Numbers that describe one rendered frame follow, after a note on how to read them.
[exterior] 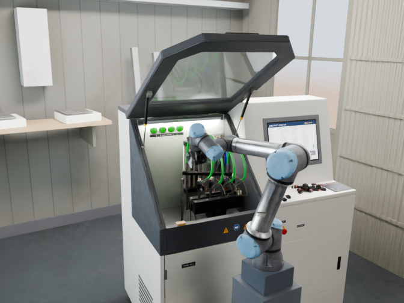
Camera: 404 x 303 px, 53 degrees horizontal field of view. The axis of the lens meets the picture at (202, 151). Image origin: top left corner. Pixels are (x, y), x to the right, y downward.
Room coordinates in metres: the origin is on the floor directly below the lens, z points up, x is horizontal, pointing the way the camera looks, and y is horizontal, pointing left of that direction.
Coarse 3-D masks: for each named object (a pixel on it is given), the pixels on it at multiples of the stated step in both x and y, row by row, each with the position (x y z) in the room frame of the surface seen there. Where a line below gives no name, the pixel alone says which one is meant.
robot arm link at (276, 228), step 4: (276, 220) 1.76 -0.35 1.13; (272, 224) 1.71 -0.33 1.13; (276, 224) 1.71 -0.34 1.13; (280, 224) 1.73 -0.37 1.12; (272, 228) 1.71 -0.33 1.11; (276, 228) 1.71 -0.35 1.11; (280, 228) 1.72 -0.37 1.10; (272, 232) 1.69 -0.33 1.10; (276, 232) 1.71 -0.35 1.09; (280, 232) 1.73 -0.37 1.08; (272, 236) 1.68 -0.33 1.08; (276, 236) 1.70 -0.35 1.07; (280, 236) 1.73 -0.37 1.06; (272, 240) 1.67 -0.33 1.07; (276, 240) 1.70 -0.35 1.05; (280, 240) 1.73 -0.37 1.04; (272, 244) 1.68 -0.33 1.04; (276, 244) 1.71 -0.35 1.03; (280, 244) 1.73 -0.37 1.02; (272, 248) 1.71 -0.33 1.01; (276, 248) 1.71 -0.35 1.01
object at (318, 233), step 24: (288, 96) 3.02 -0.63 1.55; (312, 96) 3.04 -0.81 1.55; (264, 168) 2.58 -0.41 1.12; (312, 168) 2.74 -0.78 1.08; (288, 216) 2.36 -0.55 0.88; (312, 216) 2.44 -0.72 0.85; (336, 216) 2.53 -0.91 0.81; (288, 240) 2.37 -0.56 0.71; (312, 240) 2.45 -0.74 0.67; (336, 240) 2.54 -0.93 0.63; (312, 264) 2.46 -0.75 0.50; (336, 264) 2.55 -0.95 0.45; (312, 288) 2.46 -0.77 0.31; (336, 288) 2.56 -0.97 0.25
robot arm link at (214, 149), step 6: (204, 138) 1.82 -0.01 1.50; (210, 138) 1.83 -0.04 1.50; (198, 144) 1.83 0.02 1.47; (204, 144) 1.81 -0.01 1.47; (210, 144) 1.80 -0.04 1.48; (216, 144) 1.81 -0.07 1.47; (222, 144) 1.84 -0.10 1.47; (204, 150) 1.80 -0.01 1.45; (210, 150) 1.78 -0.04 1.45; (216, 150) 1.78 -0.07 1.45; (222, 150) 1.79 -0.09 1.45; (210, 156) 1.78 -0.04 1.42; (216, 156) 1.78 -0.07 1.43
